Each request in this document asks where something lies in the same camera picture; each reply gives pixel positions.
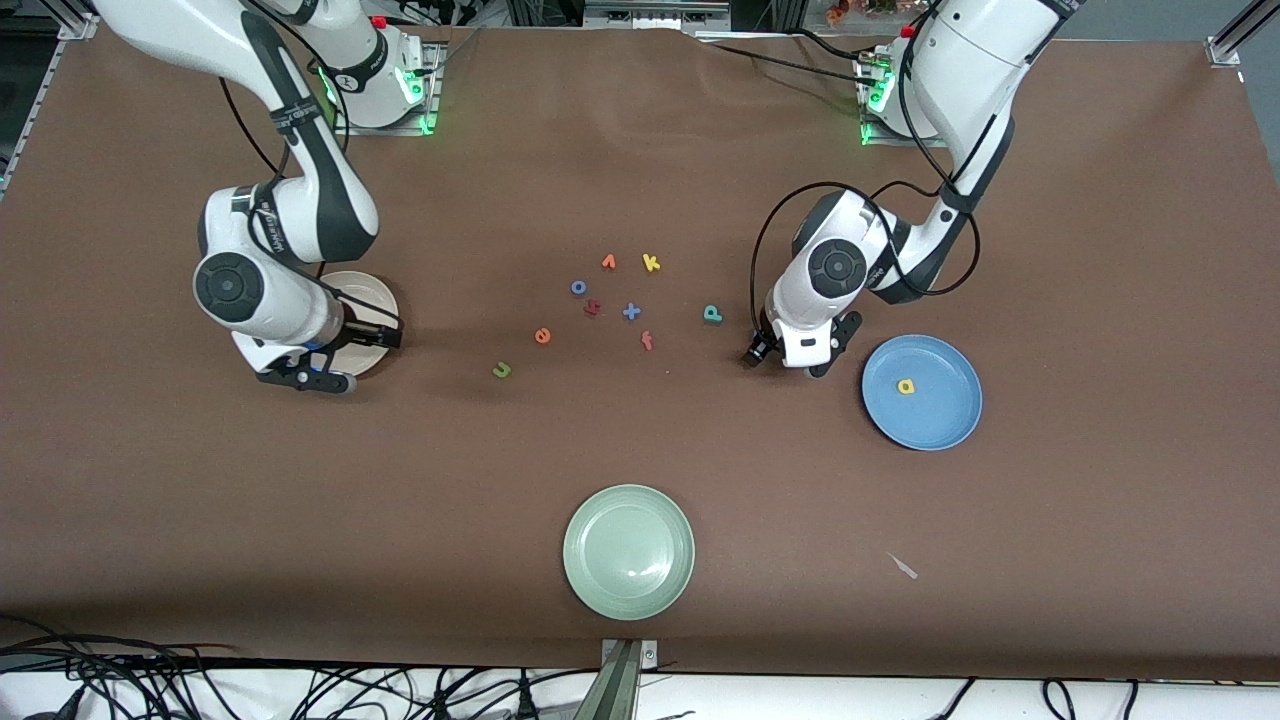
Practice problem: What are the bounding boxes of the beige brown plate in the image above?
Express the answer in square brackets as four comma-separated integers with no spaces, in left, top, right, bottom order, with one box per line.
[318,271,401,379]

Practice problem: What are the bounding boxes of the blue plate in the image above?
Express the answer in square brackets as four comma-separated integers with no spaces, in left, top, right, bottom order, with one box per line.
[861,334,984,452]

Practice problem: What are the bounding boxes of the brown table cover sheet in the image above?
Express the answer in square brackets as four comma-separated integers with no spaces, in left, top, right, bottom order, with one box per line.
[0,18,1280,683]

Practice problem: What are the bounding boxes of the pale green plate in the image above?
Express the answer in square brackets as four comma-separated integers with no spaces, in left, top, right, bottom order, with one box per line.
[562,484,696,621]

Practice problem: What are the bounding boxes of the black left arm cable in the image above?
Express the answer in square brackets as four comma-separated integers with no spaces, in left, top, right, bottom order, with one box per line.
[749,30,983,346]

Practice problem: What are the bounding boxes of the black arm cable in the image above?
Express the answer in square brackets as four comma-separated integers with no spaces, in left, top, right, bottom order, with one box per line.
[749,30,983,346]
[218,0,403,327]

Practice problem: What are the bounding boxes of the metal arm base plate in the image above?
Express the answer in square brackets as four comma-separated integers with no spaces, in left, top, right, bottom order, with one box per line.
[333,40,443,137]
[858,52,947,149]

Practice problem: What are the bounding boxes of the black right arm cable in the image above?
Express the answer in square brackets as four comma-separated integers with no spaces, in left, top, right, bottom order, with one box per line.
[218,0,403,327]

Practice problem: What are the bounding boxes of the black cable on table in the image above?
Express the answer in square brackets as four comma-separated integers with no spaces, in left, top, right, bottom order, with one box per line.
[695,28,886,89]

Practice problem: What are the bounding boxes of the metal table edge bracket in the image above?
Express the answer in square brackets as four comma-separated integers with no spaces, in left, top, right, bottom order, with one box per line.
[598,638,659,720]

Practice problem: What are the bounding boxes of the aluminium frame profile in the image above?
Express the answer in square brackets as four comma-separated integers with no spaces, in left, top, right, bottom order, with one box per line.
[585,0,731,31]

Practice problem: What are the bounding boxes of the tangled black floor cables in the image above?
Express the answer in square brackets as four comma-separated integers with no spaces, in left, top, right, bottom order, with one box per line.
[0,615,601,720]

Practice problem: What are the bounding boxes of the aluminium corner post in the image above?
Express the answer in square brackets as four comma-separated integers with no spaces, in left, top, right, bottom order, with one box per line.
[1205,0,1280,69]

